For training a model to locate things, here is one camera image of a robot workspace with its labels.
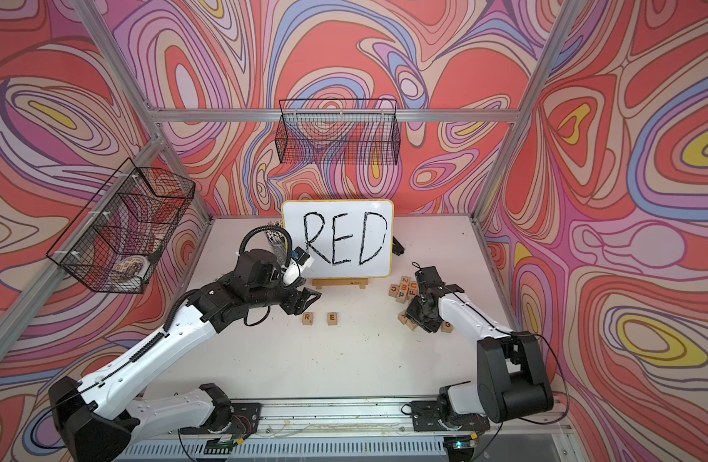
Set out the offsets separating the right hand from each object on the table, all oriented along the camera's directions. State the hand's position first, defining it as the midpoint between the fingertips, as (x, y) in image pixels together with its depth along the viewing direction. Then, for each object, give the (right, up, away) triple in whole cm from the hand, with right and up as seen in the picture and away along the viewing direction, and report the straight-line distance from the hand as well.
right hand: (416, 325), depth 88 cm
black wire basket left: (-85, +26, -10) cm, 89 cm away
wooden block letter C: (-6, +10, +8) cm, 14 cm away
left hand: (-29, +14, -15) cm, 36 cm away
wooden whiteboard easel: (-16, +13, +6) cm, 21 cm away
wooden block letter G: (+9, 0, -1) cm, 9 cm away
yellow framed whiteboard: (-21, +27, +2) cm, 34 cm away
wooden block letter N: (-2, +13, +10) cm, 16 cm away
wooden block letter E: (-26, +2, +1) cm, 26 cm away
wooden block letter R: (-34, +2, +1) cm, 34 cm away
